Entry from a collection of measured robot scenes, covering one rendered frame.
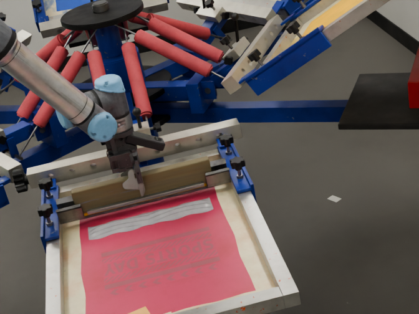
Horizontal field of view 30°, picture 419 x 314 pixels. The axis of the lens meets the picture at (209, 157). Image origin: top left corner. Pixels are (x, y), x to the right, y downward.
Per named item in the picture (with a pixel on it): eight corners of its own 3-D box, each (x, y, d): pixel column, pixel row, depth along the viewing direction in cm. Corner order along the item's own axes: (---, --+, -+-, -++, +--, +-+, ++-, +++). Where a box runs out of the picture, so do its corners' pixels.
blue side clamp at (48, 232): (64, 253, 217) (58, 232, 214) (47, 257, 217) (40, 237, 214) (63, 201, 244) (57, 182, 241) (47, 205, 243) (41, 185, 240)
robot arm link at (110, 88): (86, 80, 212) (114, 69, 215) (96, 116, 217) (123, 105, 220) (97, 87, 206) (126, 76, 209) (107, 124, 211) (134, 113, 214)
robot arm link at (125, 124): (128, 106, 219) (131, 117, 212) (132, 121, 221) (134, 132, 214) (102, 112, 219) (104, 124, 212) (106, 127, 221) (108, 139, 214)
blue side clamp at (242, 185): (257, 205, 222) (253, 184, 219) (240, 209, 221) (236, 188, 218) (235, 159, 248) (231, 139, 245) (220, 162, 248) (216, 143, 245)
